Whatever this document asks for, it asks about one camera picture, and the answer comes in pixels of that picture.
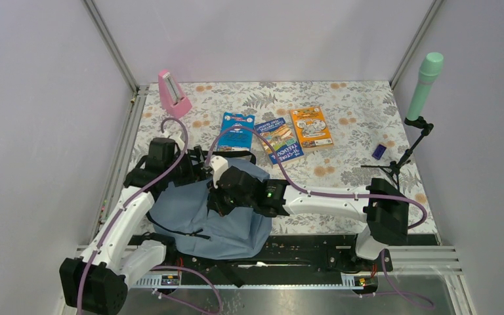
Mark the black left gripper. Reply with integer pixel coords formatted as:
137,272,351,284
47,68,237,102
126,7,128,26
165,145,215,186

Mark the blue student backpack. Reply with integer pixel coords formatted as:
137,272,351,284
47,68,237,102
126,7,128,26
146,150,274,289

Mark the orange book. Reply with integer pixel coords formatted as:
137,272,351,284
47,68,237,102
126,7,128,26
289,106,334,152

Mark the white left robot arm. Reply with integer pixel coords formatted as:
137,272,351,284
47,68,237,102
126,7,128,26
59,138,196,314

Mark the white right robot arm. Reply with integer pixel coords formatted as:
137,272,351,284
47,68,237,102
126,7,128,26
207,167,409,270

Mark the blue round package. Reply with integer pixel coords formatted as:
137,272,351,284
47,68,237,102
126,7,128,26
217,112,255,152

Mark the blue treehouse book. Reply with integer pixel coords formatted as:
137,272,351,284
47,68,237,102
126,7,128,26
254,117,305,166

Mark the pink metronome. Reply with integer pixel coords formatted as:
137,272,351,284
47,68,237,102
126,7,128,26
158,70,192,119

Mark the floral tablecloth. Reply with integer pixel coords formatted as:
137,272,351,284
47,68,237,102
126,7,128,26
127,81,438,235

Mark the purple toy brick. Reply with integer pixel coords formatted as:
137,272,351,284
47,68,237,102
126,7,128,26
371,144,387,160

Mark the black tripod stand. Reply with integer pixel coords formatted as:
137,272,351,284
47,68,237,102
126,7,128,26
360,116,434,188

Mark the mint green microphone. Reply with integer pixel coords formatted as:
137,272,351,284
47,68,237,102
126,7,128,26
406,52,444,121

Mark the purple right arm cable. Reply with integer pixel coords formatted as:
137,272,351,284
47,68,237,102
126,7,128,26
204,126,436,310

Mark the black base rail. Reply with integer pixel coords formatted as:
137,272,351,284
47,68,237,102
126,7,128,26
93,232,394,288

